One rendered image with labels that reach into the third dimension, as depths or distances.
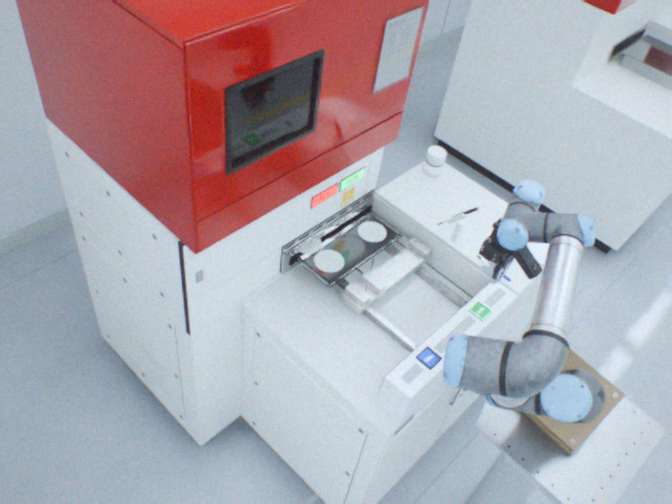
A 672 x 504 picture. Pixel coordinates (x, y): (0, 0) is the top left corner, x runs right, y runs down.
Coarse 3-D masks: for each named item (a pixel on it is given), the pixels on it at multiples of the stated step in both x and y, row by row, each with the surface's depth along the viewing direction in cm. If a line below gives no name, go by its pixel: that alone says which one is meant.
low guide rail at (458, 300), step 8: (392, 248) 222; (392, 256) 223; (416, 272) 218; (424, 272) 216; (424, 280) 217; (432, 280) 214; (440, 288) 213; (448, 288) 212; (448, 296) 212; (456, 296) 210; (456, 304) 212; (464, 304) 209
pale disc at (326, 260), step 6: (318, 252) 210; (324, 252) 210; (330, 252) 210; (336, 252) 211; (318, 258) 208; (324, 258) 208; (330, 258) 209; (336, 258) 209; (342, 258) 209; (318, 264) 206; (324, 264) 206; (330, 264) 207; (336, 264) 207; (342, 264) 207; (324, 270) 205; (330, 270) 205; (336, 270) 205
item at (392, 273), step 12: (408, 252) 218; (384, 264) 212; (396, 264) 213; (408, 264) 214; (420, 264) 216; (384, 276) 209; (396, 276) 209; (360, 288) 204; (348, 300) 200; (372, 300) 201; (360, 312) 200
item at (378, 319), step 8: (336, 288) 209; (368, 312) 202; (376, 312) 202; (376, 320) 201; (384, 320) 200; (384, 328) 200; (392, 328) 198; (392, 336) 199; (400, 336) 196; (408, 344) 195; (416, 344) 195
